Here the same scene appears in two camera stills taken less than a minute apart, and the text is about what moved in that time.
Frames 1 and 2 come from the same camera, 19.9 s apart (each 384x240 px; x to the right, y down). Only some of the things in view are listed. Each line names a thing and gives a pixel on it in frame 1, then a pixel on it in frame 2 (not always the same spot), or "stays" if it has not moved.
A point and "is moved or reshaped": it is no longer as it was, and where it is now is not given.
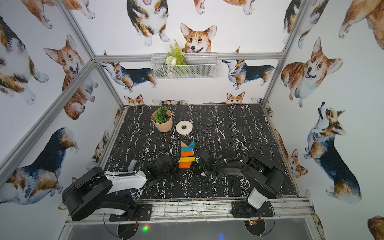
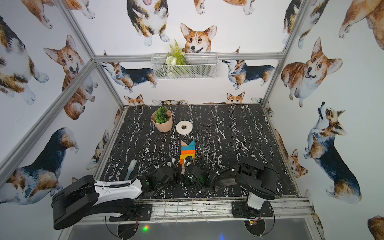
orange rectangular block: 187,154 stays
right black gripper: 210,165 to 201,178
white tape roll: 184,127 stays
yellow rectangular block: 185,159 is moved or reshaped
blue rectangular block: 187,149 stays
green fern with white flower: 176,56 stays
